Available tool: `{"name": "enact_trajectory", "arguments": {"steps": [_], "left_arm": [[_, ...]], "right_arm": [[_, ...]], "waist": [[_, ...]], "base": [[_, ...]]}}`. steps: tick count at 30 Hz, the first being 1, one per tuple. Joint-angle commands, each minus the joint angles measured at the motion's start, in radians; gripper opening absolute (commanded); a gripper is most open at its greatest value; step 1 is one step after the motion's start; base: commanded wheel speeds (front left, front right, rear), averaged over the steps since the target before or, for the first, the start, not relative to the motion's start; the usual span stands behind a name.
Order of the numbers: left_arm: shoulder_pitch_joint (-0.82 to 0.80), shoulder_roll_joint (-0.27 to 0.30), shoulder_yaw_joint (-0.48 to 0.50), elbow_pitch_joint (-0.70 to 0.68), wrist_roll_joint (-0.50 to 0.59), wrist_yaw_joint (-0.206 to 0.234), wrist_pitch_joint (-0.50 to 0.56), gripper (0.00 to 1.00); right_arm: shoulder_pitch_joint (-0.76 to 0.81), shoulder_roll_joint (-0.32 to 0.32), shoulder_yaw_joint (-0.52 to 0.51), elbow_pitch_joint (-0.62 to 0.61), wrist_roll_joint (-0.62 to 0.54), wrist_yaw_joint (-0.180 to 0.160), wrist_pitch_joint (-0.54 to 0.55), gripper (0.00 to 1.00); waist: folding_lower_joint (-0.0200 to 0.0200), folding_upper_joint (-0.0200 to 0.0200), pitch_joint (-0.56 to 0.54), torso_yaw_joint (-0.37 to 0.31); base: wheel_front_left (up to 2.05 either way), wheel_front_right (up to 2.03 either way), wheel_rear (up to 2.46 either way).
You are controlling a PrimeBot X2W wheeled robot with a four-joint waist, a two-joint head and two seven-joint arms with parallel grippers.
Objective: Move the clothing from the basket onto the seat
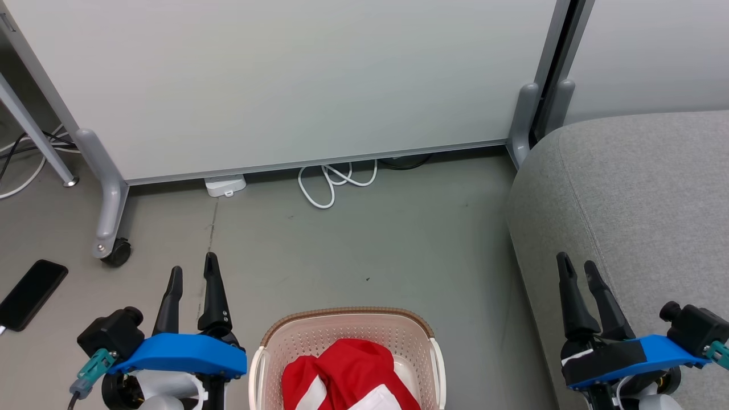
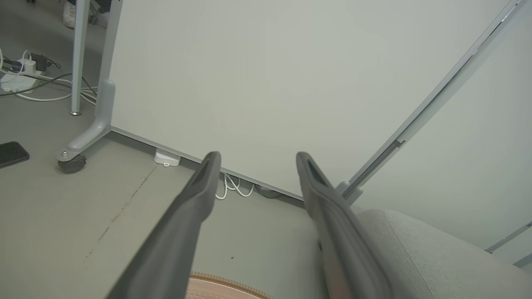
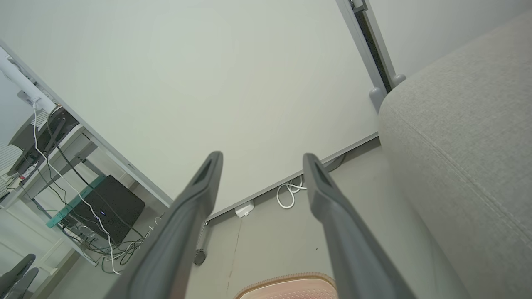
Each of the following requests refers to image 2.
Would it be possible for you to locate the black flat rectangular object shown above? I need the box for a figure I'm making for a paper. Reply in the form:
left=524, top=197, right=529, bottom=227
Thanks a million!
left=0, top=141, right=30, bottom=169

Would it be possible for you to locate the white partition panel grey frame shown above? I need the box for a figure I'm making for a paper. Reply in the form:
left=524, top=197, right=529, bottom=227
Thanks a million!
left=351, top=0, right=532, bottom=268

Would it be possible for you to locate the white shoe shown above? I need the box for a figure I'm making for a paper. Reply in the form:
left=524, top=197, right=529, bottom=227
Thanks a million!
left=62, top=0, right=78, bottom=29
left=89, top=9, right=110, bottom=29

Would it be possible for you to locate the white perforated laundry basket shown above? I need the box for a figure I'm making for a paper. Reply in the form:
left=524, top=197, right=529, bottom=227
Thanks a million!
left=185, top=272, right=273, bottom=299

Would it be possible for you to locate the grey fabric seat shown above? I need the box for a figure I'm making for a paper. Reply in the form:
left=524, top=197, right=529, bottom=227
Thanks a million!
left=318, top=208, right=532, bottom=299

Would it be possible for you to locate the dark grey caster wheel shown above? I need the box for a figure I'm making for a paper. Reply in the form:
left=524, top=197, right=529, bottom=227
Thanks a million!
left=57, top=154, right=87, bottom=174

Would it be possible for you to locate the looped white cable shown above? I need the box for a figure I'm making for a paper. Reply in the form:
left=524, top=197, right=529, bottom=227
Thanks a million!
left=215, top=172, right=255, bottom=201

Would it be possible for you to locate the white power strip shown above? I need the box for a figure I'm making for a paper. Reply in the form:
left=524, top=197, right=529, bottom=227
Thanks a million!
left=0, top=70, right=44, bottom=93

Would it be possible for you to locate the white plug-in charger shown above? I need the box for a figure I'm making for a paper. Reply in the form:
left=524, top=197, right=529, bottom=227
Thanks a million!
left=19, top=58, right=37, bottom=76

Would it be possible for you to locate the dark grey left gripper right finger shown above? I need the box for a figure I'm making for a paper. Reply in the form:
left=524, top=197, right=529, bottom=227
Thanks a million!
left=296, top=152, right=394, bottom=299

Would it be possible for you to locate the small white plastic box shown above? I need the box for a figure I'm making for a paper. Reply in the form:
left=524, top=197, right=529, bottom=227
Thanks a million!
left=153, top=148, right=182, bottom=168

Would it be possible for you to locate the white floor cable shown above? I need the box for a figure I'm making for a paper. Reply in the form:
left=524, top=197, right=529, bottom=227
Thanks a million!
left=15, top=74, right=99, bottom=104

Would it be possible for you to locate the grey metal table leg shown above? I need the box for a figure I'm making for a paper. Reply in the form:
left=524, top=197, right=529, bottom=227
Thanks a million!
left=69, top=0, right=91, bottom=116

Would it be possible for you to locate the black power adapter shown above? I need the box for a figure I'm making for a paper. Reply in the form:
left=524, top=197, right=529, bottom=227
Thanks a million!
left=29, top=53, right=49, bottom=71

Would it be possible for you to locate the grey floor cable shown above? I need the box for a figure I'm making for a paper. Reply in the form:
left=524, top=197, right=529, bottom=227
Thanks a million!
left=0, top=72, right=99, bottom=98

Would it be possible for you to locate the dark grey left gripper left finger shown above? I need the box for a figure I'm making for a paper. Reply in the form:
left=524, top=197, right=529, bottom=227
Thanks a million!
left=106, top=151, right=222, bottom=299

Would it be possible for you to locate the white partition board on casters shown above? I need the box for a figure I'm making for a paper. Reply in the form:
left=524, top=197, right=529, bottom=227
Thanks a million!
left=56, top=0, right=524, bottom=207

